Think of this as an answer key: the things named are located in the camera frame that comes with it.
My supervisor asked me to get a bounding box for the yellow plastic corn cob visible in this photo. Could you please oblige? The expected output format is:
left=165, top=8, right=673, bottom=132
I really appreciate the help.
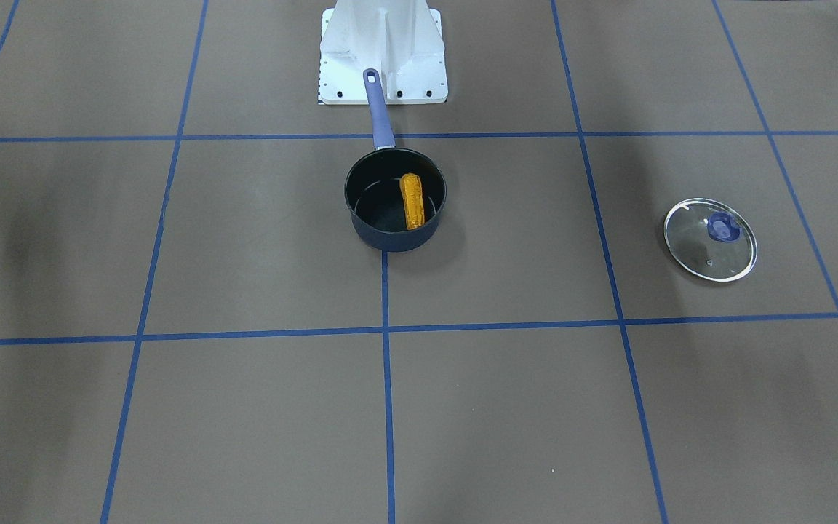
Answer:
left=399, top=172, right=426, bottom=230

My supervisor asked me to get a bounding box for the glass pot lid blue knob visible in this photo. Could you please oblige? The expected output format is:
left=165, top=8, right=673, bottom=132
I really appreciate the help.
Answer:
left=663, top=198, right=759, bottom=283

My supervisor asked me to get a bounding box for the dark blue saucepan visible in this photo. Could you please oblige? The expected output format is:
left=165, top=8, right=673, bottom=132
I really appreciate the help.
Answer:
left=343, top=68, right=447, bottom=253

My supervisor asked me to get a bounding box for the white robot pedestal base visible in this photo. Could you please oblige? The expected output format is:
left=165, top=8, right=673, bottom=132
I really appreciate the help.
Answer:
left=317, top=1, right=450, bottom=106

